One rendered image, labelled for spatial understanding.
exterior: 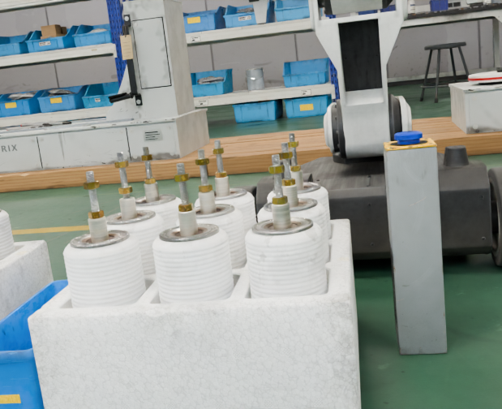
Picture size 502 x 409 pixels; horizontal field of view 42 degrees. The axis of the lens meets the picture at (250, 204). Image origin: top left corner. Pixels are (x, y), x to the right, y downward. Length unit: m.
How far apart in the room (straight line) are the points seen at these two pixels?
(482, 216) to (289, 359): 0.65
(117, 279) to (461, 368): 0.50
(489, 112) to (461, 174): 1.57
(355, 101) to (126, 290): 0.82
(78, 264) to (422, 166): 0.48
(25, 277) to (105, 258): 0.38
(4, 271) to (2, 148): 2.26
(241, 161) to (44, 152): 0.97
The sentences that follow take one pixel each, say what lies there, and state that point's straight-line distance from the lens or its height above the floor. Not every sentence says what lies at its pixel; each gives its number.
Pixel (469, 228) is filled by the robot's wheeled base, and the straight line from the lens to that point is 1.32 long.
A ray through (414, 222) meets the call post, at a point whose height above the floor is 0.20.
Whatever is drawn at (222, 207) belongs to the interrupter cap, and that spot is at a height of 0.25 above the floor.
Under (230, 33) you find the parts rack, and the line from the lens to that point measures 5.58.
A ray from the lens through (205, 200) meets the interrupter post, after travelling 0.92.
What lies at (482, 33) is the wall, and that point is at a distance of 9.29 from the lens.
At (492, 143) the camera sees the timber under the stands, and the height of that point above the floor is 0.04.
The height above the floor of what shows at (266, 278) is 0.20.
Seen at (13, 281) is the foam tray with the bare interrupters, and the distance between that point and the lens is 1.14.
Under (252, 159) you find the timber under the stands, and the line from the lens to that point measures 2.84.
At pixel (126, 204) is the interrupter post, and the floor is 0.27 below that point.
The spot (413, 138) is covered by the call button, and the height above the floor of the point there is 0.32.
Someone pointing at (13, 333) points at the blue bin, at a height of 0.09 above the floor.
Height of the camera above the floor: 0.44
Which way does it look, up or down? 12 degrees down
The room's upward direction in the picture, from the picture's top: 6 degrees counter-clockwise
